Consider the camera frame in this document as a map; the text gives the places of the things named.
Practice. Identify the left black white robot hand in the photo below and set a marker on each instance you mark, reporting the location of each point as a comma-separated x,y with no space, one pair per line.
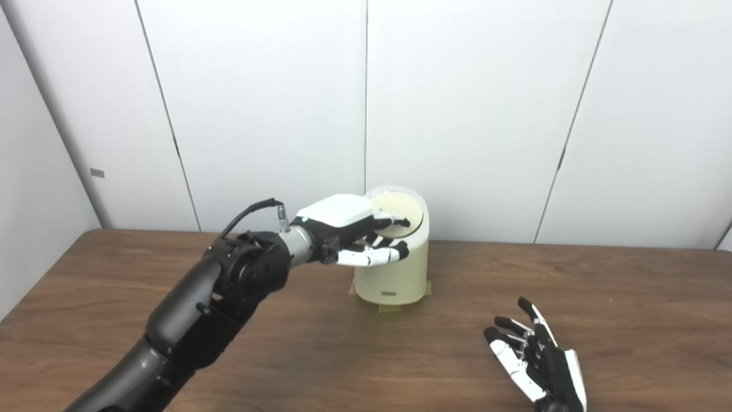
340,220

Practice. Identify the cream-colored plastic bin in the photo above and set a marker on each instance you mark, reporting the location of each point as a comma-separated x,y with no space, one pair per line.
394,280

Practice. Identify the cream round bin lid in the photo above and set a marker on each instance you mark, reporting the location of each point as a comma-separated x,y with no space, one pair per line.
403,206

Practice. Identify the small grey wall label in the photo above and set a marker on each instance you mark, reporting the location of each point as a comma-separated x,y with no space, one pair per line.
98,173

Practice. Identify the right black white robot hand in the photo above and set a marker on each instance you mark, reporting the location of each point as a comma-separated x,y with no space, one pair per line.
552,372

